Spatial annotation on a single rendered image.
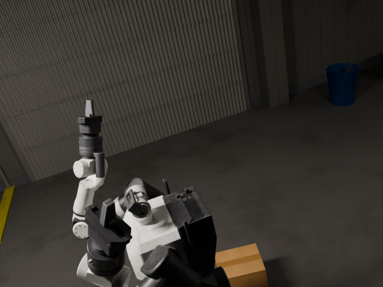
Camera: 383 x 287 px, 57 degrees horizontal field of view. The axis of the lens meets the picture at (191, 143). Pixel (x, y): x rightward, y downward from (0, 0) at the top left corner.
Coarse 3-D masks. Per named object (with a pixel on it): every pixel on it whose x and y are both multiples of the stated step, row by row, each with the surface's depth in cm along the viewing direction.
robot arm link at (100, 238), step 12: (96, 204) 80; (96, 216) 77; (96, 228) 75; (108, 228) 75; (120, 228) 76; (96, 240) 78; (108, 240) 73; (120, 240) 73; (96, 252) 79; (108, 252) 76; (120, 252) 80; (96, 264) 79; (108, 264) 79; (120, 264) 82
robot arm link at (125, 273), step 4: (124, 268) 87; (128, 268) 88; (120, 272) 86; (124, 272) 86; (128, 272) 87; (116, 276) 85; (120, 276) 85; (124, 276) 85; (128, 276) 88; (116, 280) 85; (120, 280) 85; (124, 280) 85; (128, 280) 89; (116, 284) 85; (120, 284) 84; (124, 284) 86
